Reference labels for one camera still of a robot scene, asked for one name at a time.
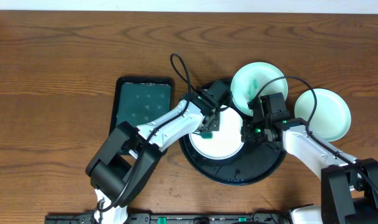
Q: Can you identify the black rectangular water tray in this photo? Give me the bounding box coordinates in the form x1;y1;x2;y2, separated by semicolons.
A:
109;76;174;131

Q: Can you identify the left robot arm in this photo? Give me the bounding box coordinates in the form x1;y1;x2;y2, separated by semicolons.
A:
85;90;229;223

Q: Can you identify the green yellow sponge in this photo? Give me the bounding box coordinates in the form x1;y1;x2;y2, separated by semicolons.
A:
200;132;213;139

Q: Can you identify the round black serving tray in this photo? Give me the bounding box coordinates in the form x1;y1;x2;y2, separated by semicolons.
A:
178;78;288;187

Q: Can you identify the white plate with green smear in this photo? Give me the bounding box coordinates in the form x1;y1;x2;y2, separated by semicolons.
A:
189;106;244;160

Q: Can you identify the mint plate with green smear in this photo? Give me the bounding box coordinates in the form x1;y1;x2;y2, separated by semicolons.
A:
231;62;284;116

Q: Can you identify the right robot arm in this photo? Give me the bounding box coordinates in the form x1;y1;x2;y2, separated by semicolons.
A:
241;118;378;224

